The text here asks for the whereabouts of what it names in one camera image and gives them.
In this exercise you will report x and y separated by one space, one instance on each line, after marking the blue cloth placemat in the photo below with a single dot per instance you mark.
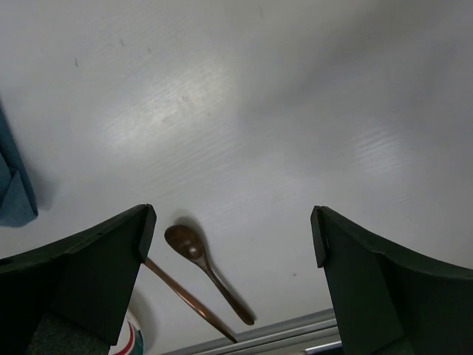
18 202

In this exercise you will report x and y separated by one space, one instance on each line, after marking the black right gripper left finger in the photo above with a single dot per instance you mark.
71 296

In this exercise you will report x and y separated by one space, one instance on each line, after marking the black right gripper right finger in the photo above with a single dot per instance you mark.
389 299

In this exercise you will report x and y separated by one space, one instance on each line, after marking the aluminium table edge rail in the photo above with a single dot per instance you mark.
310 334

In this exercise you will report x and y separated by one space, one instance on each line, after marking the dark wooden spoon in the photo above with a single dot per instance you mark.
188 243

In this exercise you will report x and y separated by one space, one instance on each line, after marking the copper table knife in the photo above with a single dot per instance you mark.
190 300

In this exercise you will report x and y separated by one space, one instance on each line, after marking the white plate green red rim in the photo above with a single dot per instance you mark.
139 330

